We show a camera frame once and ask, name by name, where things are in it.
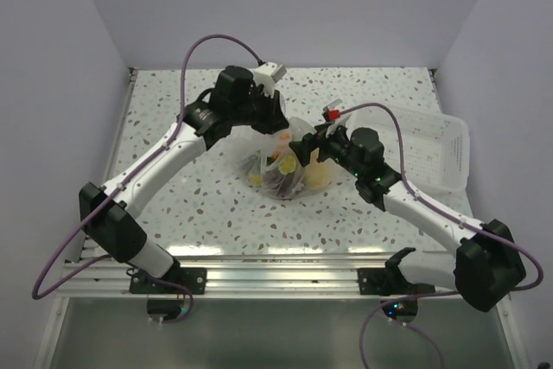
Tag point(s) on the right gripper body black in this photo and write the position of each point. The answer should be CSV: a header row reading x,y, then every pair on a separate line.
x,y
334,147

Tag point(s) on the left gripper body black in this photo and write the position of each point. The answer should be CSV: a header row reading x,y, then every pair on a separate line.
x,y
262,110

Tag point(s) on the yellow fake pear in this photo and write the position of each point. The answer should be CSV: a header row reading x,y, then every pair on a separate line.
x,y
319,175

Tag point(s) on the clear printed plastic bag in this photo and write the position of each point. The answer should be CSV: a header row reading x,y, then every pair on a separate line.
x,y
255,154

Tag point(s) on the red fake grapes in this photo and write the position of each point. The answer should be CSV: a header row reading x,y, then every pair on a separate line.
x,y
279,186

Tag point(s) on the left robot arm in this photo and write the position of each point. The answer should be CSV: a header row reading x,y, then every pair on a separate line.
x,y
240,97

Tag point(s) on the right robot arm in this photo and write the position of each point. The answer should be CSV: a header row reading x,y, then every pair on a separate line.
x,y
480,261

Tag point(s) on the white plastic basket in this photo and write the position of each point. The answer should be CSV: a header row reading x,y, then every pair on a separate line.
x,y
436,146

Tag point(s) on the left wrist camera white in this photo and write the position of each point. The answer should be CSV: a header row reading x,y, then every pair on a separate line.
x,y
268,75

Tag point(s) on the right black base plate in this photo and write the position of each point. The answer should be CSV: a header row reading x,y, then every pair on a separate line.
x,y
387,280

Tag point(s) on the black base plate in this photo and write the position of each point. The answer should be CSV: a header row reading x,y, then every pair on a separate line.
x,y
387,280
177,280

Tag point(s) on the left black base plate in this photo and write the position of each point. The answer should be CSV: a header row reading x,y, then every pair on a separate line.
x,y
177,280

